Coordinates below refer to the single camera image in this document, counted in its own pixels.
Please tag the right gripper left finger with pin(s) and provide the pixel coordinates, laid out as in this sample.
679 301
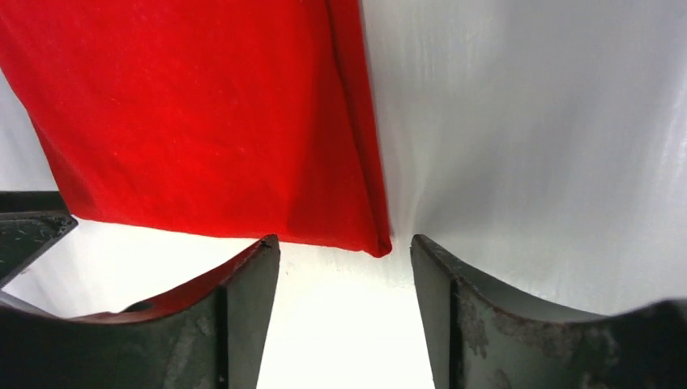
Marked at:
209 332

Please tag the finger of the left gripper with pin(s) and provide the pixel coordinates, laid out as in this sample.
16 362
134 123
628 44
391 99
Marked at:
31 223

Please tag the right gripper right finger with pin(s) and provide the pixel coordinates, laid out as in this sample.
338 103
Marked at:
483 333

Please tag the red t-shirt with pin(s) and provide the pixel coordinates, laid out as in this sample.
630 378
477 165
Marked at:
217 118

